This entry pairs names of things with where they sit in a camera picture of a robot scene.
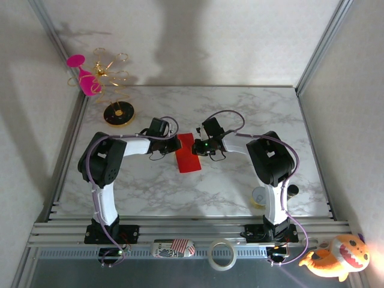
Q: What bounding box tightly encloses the grey perforated cable channel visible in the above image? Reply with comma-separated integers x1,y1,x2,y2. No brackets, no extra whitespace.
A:
35,247,271,260

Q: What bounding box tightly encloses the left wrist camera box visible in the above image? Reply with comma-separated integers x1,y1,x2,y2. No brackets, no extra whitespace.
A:
149,118,171,137

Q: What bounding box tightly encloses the small circuit board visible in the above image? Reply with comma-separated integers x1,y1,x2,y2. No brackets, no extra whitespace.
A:
97,247,133,265
266,244,290,260

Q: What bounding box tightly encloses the yellow tin can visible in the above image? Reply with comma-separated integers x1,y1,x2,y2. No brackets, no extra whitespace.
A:
251,186,269,208

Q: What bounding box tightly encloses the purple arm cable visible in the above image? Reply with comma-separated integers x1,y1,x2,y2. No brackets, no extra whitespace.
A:
86,116,180,268
206,109,310,268

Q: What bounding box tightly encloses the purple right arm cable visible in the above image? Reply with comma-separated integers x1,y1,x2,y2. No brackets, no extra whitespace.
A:
206,109,310,268

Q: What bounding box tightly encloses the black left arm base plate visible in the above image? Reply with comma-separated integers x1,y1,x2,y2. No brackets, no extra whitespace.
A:
83,223,140,244

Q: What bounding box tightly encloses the clear tape roll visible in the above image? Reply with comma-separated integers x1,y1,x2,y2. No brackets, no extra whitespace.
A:
208,239,238,272

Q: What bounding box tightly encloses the pink plastic wine glass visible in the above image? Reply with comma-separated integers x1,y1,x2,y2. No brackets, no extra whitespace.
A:
66,54,103,97

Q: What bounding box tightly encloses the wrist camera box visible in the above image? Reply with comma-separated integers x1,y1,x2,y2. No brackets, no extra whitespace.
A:
201,117,224,139
149,118,171,137

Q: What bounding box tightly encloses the red paper sheet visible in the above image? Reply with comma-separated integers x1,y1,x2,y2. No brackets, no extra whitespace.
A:
175,131,202,174

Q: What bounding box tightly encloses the red white striped pouch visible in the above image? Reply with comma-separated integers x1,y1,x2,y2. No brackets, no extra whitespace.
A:
151,238,196,259

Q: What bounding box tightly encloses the aluminium table side rail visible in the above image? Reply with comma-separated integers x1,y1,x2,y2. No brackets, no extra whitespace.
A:
296,92,335,220
44,92,90,223

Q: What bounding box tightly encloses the gold wire glass rack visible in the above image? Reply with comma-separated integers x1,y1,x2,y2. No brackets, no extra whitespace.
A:
67,47,136,127

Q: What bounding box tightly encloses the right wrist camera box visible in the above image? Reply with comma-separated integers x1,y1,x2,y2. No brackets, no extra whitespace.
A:
201,117,224,139

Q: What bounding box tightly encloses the orange plush toy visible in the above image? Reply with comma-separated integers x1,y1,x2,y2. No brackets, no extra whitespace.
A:
298,233,370,282

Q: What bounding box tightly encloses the aluminium rail frame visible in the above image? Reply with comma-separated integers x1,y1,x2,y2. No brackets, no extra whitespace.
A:
26,220,352,248

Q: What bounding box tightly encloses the small black cup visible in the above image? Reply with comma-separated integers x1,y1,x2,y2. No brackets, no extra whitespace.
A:
286,184,300,200

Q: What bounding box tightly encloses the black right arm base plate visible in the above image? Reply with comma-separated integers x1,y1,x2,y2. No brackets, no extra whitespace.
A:
241,223,299,244

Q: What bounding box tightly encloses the aluminium frame corner post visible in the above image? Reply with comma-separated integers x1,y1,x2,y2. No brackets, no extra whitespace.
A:
28,0,88,100
295,0,353,97

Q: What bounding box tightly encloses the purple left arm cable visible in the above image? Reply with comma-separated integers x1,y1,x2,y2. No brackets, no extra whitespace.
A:
86,116,180,268

